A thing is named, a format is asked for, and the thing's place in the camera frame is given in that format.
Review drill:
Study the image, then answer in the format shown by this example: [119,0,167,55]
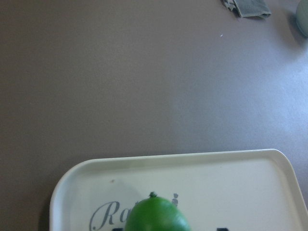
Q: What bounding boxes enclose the green lime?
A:
[124,192,191,231]

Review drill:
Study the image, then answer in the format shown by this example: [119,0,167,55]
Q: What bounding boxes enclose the cream rabbit tray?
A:
[50,149,308,231]

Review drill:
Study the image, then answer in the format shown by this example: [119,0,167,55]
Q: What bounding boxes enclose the grey folded cloth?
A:
[222,0,271,18]

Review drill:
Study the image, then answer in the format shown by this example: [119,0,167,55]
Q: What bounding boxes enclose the green bowl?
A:
[295,0,308,37]

